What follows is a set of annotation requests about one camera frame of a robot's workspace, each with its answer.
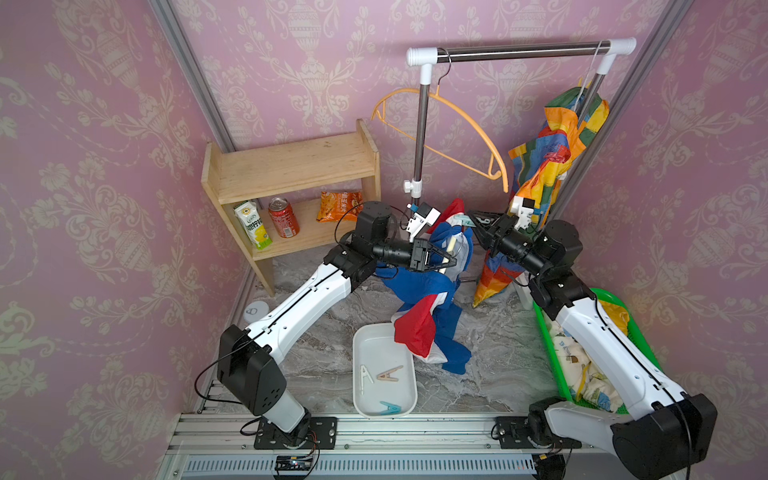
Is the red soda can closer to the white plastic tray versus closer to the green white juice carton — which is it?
the green white juice carton

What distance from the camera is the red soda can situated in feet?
2.69

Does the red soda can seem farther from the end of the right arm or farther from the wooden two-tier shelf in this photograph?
the end of the right arm

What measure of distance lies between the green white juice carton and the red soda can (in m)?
0.03

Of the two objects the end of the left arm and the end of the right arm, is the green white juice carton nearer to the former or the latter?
the end of the left arm
